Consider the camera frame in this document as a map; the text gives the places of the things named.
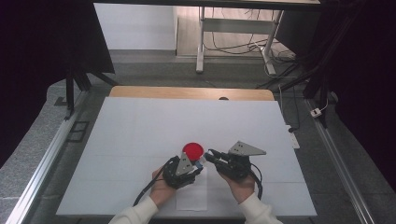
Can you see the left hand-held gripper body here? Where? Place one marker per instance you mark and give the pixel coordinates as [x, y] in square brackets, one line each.
[180, 177]

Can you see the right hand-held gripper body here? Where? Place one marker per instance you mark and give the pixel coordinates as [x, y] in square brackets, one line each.
[235, 166]

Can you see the blue stamp cap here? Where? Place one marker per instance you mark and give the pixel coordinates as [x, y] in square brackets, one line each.
[199, 169]

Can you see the red round ink pad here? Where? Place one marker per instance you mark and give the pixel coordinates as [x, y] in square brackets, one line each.
[194, 149]

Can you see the person's left hand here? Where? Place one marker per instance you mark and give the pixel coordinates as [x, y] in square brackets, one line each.
[162, 189]

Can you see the person's right hand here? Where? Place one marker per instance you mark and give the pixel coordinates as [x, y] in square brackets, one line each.
[241, 188]

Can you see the white paper sheet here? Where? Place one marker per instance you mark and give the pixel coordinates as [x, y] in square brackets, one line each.
[196, 196]

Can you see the white table cover board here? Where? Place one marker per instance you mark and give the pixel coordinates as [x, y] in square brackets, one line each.
[140, 124]

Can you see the wooden table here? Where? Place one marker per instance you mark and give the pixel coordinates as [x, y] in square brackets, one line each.
[186, 92]

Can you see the white plug adapter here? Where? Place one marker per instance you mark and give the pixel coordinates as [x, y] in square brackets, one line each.
[316, 112]

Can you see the black metal stand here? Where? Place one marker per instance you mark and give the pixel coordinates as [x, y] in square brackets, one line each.
[70, 93]

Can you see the black curtain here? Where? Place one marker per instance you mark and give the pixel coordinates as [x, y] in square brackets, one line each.
[31, 46]
[367, 62]

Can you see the aluminium rail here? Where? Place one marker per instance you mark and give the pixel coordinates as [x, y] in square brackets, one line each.
[336, 155]
[46, 155]

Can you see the white desk frame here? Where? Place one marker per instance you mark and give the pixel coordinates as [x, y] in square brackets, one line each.
[236, 25]

